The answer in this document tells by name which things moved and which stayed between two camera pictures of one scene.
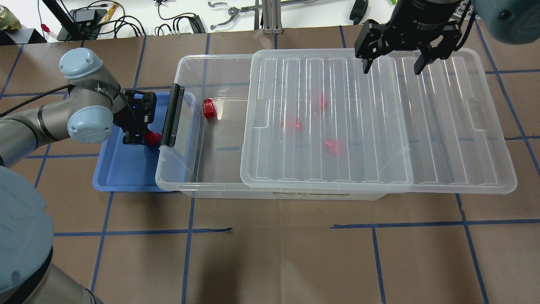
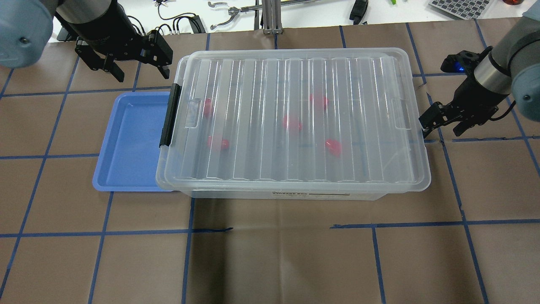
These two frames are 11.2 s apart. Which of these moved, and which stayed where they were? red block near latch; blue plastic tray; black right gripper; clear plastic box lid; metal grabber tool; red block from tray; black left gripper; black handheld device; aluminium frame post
Moved: red block from tray; clear plastic box lid; black left gripper; black right gripper
Stayed: aluminium frame post; red block near latch; black handheld device; blue plastic tray; metal grabber tool
